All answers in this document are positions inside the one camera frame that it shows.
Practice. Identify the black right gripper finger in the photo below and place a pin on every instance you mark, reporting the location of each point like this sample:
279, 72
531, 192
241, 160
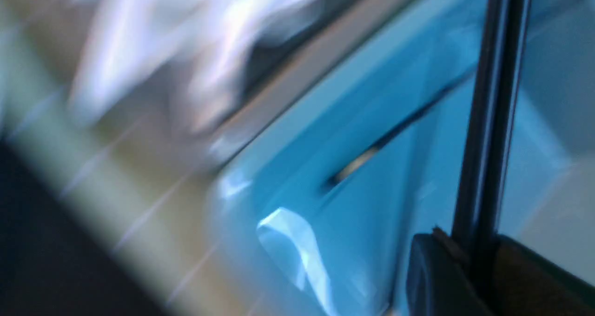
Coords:
517, 282

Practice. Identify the black chopstick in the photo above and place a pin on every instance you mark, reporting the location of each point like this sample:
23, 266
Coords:
491, 122

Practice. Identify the blue plastic bin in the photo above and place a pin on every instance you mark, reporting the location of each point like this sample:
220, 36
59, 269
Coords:
316, 216

